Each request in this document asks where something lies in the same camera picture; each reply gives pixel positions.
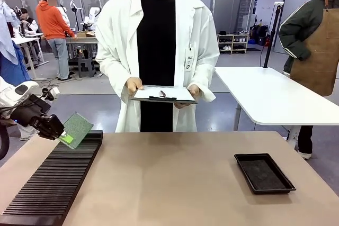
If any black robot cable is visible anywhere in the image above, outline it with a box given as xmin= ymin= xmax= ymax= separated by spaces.
xmin=0 ymin=124 xmax=10 ymax=161

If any clipboard with white paper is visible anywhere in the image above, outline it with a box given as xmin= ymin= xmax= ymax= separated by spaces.
xmin=130 ymin=85 xmax=198 ymax=104

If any wooden shoe shelf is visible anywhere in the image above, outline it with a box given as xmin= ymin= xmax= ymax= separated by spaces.
xmin=217 ymin=33 xmax=249 ymax=55

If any seated person in dark jacket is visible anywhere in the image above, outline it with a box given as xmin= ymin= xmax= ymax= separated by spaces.
xmin=15 ymin=7 xmax=40 ymax=36

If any person's left hand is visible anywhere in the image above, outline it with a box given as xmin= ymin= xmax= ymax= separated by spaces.
xmin=174 ymin=84 xmax=203 ymax=110

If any person's right hand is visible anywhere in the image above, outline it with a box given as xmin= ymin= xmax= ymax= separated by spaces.
xmin=124 ymin=77 xmax=145 ymax=96

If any green perforated PCB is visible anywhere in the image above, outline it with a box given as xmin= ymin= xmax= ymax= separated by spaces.
xmin=60 ymin=112 xmax=94 ymax=150

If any black plastic tray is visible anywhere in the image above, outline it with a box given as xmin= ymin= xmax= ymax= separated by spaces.
xmin=234 ymin=152 xmax=297 ymax=195

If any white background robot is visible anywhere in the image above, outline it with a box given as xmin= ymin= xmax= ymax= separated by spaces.
xmin=81 ymin=6 xmax=102 ymax=31

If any white name tag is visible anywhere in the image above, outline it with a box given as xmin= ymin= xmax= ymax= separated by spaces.
xmin=184 ymin=26 xmax=193 ymax=73

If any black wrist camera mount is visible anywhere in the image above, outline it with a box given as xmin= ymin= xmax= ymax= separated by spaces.
xmin=10 ymin=87 xmax=61 ymax=128

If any blue cloth garment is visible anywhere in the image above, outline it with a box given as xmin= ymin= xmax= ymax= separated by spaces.
xmin=0 ymin=1 xmax=31 ymax=87

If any white side table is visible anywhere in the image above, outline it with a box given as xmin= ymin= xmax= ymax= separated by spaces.
xmin=213 ymin=66 xmax=339 ymax=142

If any person in brown apron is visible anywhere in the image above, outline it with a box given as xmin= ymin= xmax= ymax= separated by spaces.
xmin=278 ymin=0 xmax=339 ymax=160

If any black camera stand pole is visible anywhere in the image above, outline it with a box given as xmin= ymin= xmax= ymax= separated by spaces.
xmin=263 ymin=2 xmax=284 ymax=68

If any black slotted PCB rack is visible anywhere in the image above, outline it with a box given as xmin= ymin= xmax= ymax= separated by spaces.
xmin=0 ymin=130 xmax=104 ymax=226

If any person in white lab coat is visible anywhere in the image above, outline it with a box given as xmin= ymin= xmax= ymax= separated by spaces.
xmin=95 ymin=0 xmax=220 ymax=133

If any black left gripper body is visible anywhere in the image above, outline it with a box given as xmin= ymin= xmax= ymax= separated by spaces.
xmin=29 ymin=114 xmax=66 ymax=141

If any person in orange hoodie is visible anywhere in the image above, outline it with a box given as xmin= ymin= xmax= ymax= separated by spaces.
xmin=35 ymin=0 xmax=79 ymax=81

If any white desk with legs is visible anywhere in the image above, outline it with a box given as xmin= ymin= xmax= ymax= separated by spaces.
xmin=11 ymin=32 xmax=50 ymax=80

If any black step stool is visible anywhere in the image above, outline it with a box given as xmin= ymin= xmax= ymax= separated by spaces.
xmin=77 ymin=57 xmax=96 ymax=78

